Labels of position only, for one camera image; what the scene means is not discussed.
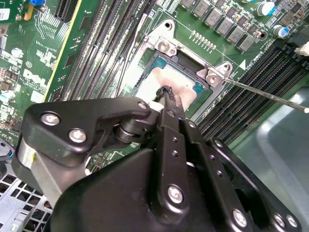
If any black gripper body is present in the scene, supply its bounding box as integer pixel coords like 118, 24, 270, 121
49, 148, 226, 232

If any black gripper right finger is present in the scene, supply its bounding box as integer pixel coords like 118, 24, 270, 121
169, 89, 302, 232

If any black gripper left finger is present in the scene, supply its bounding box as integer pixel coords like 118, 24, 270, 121
12, 86, 191, 217

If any metal wire locking lever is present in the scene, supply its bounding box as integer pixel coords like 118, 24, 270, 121
223, 76, 309, 114

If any silver CPU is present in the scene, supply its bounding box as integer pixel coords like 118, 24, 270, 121
136, 57, 208, 109

